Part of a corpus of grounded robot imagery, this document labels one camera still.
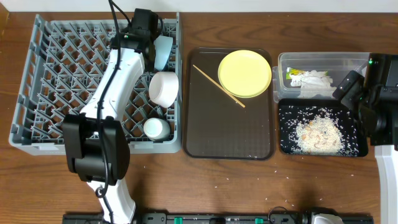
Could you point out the wooden chopstick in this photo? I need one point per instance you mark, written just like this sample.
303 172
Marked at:
219 86

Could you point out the grey dishwasher rack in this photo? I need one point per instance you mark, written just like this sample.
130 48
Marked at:
63 67

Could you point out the dark brown serving tray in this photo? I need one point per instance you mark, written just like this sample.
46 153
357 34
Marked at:
214 125

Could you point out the green yellow wrapper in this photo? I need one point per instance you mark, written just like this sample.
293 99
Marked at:
292 71

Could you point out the white tissue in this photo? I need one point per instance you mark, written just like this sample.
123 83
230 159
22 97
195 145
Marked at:
313 83

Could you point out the yellow plate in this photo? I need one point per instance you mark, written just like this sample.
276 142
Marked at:
244 73

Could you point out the rice and food scraps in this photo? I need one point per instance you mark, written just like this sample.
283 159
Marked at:
320 135

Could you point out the black waste bin tray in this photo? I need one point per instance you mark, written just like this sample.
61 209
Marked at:
323 127

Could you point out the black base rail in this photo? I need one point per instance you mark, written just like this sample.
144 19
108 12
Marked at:
275 217

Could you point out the blue bowl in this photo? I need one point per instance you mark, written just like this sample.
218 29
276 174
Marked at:
163 48

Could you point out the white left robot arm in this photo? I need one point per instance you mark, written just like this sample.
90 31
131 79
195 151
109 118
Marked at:
95 143

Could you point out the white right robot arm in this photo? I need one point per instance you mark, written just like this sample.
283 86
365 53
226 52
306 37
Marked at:
373 100

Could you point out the clear plastic waste container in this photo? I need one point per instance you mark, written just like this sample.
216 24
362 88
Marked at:
338 65

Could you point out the white green cup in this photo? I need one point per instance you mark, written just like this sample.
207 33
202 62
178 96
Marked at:
157 129

